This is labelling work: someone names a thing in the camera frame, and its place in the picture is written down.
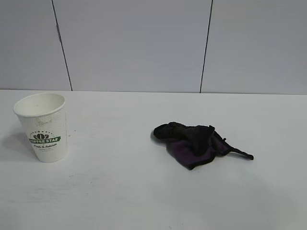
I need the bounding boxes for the white paper coffee cup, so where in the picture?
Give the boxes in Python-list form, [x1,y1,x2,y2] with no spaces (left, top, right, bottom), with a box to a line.
[13,92,67,163]

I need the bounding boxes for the black and purple cloth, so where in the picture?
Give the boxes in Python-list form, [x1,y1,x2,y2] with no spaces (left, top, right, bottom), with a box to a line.
[153,121,254,171]

